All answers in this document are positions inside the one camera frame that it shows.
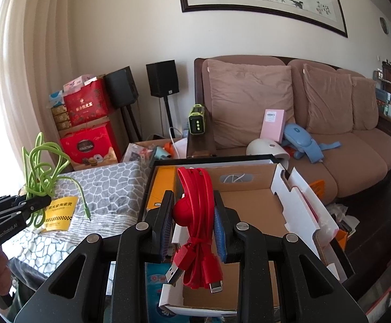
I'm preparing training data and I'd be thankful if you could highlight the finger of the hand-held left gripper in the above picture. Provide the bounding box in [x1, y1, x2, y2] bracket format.
[0, 193, 26, 211]
[0, 196, 54, 231]

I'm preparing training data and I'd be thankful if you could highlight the green black portable lamp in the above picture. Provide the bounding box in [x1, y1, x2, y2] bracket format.
[187, 104, 207, 134]

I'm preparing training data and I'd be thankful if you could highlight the grey printed blanket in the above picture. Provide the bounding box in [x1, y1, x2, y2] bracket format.
[9, 161, 152, 297]

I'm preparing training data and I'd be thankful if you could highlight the pink white carton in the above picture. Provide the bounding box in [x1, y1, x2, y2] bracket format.
[62, 76, 97, 93]

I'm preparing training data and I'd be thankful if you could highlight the red cable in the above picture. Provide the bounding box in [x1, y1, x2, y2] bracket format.
[162, 166, 224, 293]

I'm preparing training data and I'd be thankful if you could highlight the orange plastic crate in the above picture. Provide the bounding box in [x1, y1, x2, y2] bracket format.
[308, 178, 327, 206]

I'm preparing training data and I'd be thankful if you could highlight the white dome lamp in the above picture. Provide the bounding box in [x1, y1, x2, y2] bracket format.
[246, 138, 291, 169]

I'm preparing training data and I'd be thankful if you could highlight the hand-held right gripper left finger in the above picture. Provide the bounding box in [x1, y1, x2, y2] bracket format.
[15, 190, 176, 323]

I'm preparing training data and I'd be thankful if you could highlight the orange white carton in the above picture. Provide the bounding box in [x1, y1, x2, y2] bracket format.
[146, 166, 177, 211]

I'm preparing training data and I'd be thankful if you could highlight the white cable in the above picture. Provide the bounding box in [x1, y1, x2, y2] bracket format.
[168, 126, 187, 147]

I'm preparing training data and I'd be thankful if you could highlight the pink box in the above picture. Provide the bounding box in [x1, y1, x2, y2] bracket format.
[260, 108, 286, 143]

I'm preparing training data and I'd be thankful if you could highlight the brown sofa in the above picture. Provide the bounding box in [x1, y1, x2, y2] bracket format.
[193, 55, 391, 199]

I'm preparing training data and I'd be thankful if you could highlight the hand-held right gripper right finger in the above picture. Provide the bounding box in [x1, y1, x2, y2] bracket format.
[212, 190, 367, 323]

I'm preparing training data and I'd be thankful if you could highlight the red gift boxes stack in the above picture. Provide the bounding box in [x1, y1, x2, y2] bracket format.
[57, 109, 132, 165]

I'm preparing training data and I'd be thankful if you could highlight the blue tissue pack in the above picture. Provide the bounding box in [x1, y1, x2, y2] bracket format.
[49, 91, 66, 108]

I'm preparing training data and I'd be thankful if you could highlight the brown cushion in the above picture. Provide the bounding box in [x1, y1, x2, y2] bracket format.
[350, 76, 379, 132]
[202, 59, 297, 149]
[302, 63, 354, 134]

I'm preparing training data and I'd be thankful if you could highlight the blue massager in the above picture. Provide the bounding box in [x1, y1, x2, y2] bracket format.
[281, 123, 343, 164]

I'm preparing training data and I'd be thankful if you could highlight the black speaker stand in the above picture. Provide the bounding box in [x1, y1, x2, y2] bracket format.
[119, 104, 144, 143]
[162, 96, 176, 138]

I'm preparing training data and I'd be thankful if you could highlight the red gift bag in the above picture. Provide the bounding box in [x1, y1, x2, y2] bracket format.
[64, 78, 115, 127]

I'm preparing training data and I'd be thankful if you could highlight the yellow instruction booklet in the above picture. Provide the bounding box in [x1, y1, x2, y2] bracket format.
[42, 195, 80, 232]

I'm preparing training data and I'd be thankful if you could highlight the white curtain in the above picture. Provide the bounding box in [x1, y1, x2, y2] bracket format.
[0, 0, 78, 202]

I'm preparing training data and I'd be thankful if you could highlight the red package in clear bag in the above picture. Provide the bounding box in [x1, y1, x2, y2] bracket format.
[301, 188, 340, 239]

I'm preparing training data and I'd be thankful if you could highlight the black speaker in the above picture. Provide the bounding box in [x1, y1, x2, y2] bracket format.
[146, 60, 180, 97]
[104, 66, 139, 110]

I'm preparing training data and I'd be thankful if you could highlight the green braided cable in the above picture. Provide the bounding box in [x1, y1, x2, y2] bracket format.
[21, 132, 91, 229]

